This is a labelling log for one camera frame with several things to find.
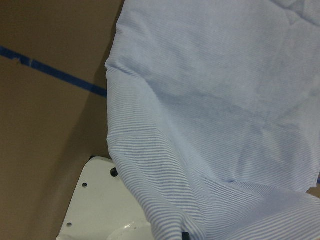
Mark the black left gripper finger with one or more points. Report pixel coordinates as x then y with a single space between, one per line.
185 236

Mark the light blue striped shirt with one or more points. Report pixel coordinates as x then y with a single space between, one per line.
213 111

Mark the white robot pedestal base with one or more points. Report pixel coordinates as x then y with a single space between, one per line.
102 208

